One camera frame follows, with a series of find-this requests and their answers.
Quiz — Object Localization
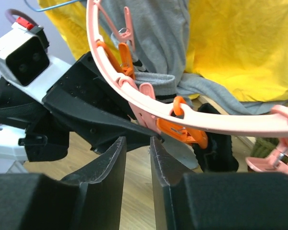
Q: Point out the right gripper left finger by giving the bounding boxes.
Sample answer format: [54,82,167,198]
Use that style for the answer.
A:
[0,137,126,230]

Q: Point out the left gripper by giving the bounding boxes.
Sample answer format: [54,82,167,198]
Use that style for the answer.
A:
[0,52,163,162]

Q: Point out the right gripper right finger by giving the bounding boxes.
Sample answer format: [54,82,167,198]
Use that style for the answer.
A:
[150,137,288,230]

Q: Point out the orange clothes peg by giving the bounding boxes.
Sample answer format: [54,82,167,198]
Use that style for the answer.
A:
[156,96,208,149]

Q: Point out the olive striped sock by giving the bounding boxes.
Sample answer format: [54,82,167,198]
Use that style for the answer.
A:
[250,138,279,158]

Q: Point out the pink round clip hanger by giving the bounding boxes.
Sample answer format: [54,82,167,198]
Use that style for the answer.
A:
[86,0,288,137]

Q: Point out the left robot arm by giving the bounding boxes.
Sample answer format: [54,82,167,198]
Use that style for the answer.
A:
[0,53,161,172]

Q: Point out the grey striped sock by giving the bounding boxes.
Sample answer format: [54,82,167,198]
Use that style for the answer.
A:
[110,32,176,96]

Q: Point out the grey tank top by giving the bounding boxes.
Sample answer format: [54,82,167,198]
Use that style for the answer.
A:
[99,0,276,115]

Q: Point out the pink clothes peg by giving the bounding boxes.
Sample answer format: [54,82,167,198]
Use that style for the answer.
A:
[246,105,288,175]

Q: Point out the yellow shorts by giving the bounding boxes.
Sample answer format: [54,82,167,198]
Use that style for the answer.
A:
[37,0,288,103]

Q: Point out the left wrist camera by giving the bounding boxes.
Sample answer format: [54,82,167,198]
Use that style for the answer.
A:
[0,17,71,103]

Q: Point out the blue wire hanger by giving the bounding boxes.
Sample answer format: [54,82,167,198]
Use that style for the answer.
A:
[23,0,87,12]

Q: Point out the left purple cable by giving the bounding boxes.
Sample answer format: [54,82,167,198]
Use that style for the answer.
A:
[4,9,39,26]

